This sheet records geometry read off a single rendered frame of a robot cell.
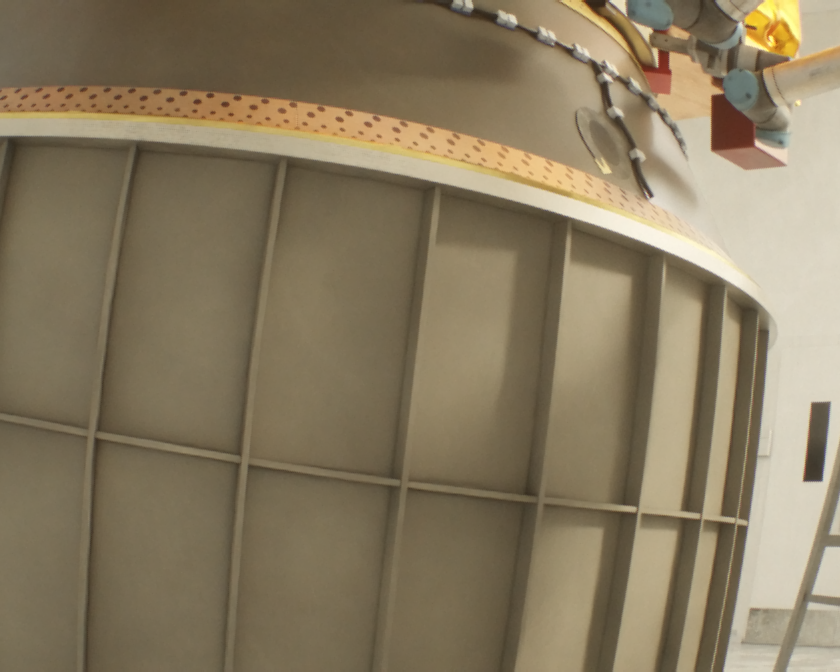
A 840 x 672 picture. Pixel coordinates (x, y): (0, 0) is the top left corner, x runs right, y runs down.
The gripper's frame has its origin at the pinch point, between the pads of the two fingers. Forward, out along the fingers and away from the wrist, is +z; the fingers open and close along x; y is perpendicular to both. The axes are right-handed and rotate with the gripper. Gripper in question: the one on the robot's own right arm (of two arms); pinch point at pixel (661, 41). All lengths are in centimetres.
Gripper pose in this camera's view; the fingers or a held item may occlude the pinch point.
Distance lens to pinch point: 257.6
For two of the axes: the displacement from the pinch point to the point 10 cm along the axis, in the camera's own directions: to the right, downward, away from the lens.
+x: 3.0, 1.8, 9.4
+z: -9.1, -2.3, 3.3
